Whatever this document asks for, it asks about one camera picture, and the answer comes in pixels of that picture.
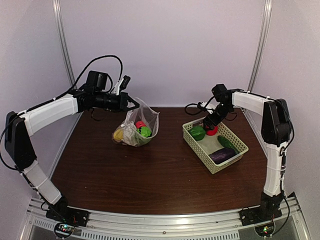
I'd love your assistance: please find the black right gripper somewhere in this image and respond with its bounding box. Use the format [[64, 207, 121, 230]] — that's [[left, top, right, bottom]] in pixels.
[[204, 102, 234, 130]]

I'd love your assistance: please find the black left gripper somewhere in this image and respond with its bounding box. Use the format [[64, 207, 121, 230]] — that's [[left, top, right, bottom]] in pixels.
[[94, 91, 139, 113]]

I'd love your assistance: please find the clear zip top bag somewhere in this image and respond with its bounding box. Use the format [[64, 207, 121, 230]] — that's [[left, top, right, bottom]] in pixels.
[[112, 97, 160, 147]]

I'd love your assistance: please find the red toy tomato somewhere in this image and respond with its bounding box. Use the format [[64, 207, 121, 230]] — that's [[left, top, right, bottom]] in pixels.
[[135, 120, 146, 129], [205, 126, 218, 136]]

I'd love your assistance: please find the green toy cabbage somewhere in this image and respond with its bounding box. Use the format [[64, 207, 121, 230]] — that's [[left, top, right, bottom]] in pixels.
[[137, 126, 153, 138]]

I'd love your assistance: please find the white toy cauliflower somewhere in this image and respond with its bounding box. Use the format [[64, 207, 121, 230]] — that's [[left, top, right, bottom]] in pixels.
[[120, 121, 139, 147]]

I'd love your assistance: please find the dark green toy cucumber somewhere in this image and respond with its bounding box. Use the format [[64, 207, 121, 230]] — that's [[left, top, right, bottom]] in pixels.
[[217, 135, 239, 154]]

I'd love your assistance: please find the green toy pepper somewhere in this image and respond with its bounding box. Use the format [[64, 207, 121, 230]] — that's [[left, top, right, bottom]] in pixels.
[[188, 125, 206, 141]]

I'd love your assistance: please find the yellow toy pepper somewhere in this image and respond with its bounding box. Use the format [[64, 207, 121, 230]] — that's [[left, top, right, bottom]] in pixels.
[[113, 128, 124, 143]]

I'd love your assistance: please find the purple toy eggplant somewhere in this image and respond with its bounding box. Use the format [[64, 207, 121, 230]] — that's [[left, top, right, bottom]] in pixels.
[[209, 147, 236, 165]]

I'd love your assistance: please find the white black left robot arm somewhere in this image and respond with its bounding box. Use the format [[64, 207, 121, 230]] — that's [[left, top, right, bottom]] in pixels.
[[4, 70, 140, 222]]

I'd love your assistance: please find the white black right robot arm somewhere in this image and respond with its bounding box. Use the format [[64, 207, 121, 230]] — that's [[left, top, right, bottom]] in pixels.
[[198, 84, 294, 221]]

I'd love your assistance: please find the pale green perforated basket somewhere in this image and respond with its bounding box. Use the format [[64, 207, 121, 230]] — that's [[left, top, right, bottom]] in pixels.
[[182, 118, 249, 175]]

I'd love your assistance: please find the right circuit board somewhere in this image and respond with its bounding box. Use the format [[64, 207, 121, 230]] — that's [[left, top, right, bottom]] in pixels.
[[254, 223, 275, 238]]

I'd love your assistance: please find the circuit board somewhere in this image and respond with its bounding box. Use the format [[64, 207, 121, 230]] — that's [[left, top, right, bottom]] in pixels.
[[53, 222, 75, 239], [254, 223, 275, 238]]

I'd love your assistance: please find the left circuit board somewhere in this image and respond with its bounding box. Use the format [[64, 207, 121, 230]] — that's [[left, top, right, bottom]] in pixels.
[[53, 222, 75, 239]]

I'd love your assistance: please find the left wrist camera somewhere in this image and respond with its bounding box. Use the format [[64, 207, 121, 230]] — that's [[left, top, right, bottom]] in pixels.
[[111, 75, 131, 96]]

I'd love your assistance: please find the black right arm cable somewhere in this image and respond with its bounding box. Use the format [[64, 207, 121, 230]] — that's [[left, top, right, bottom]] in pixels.
[[271, 98, 296, 237]]

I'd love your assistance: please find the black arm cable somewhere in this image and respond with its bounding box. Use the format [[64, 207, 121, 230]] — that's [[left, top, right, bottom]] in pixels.
[[0, 55, 124, 171], [271, 98, 296, 237]]

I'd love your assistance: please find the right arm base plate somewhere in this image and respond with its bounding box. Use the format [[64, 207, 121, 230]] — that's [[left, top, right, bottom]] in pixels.
[[238, 205, 283, 226]]

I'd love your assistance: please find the aluminium right corner post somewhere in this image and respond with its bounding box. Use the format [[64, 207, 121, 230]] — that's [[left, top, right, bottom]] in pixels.
[[247, 0, 272, 92]]

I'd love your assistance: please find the aluminium corner post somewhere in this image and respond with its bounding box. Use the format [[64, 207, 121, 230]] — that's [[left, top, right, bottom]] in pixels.
[[52, 0, 76, 86], [247, 0, 272, 92]]

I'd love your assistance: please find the aluminium front rail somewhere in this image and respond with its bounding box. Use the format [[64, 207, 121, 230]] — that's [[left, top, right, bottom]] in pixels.
[[24, 196, 305, 240]]

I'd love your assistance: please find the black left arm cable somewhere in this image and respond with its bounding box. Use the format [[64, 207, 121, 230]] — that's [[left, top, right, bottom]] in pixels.
[[0, 55, 124, 171]]

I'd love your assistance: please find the aluminium left corner post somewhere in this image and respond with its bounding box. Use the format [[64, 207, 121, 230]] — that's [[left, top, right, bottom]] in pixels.
[[52, 0, 76, 86]]

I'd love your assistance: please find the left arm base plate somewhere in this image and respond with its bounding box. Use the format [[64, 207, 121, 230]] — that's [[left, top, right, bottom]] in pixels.
[[45, 207, 89, 227]]

